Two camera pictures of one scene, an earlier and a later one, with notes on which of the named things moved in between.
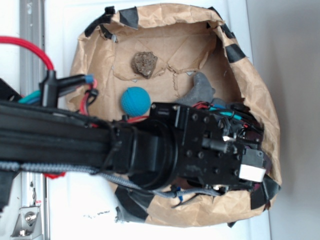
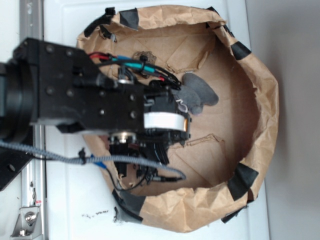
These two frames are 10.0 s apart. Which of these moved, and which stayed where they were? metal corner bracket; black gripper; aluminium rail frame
Moved: black gripper
Stayed: aluminium rail frame; metal corner bracket
